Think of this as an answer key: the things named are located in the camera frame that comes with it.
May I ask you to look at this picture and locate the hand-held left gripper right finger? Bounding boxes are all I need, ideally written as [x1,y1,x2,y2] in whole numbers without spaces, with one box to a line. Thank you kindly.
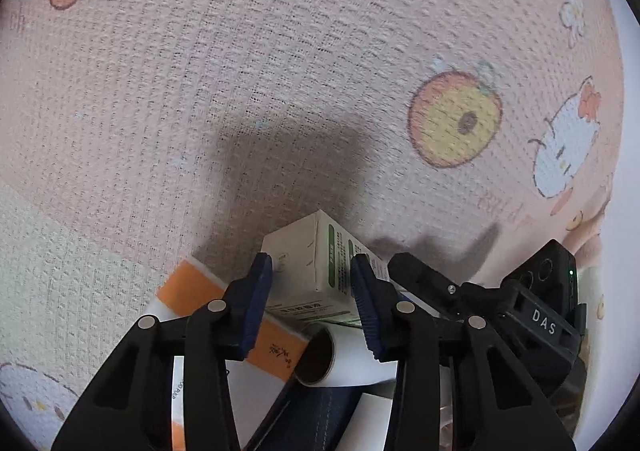
[350,253,576,451]

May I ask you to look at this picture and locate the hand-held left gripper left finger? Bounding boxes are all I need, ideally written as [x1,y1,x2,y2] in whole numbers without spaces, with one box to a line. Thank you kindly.
[51,252,275,451]

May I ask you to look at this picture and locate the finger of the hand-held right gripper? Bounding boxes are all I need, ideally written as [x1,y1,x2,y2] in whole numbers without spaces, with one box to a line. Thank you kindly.
[389,253,473,322]

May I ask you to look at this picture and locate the white green carton box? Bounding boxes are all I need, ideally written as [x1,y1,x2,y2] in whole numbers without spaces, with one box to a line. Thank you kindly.
[261,210,393,329]

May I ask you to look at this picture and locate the orange white tissue pack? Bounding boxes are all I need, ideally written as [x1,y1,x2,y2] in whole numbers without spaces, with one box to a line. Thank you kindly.
[155,257,313,451]

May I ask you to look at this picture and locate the blue denim pouch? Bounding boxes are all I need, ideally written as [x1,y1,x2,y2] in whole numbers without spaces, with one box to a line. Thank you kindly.
[242,378,396,451]

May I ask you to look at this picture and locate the pink printed blanket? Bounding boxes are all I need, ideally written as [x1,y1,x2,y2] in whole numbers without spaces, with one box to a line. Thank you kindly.
[0,0,628,451]

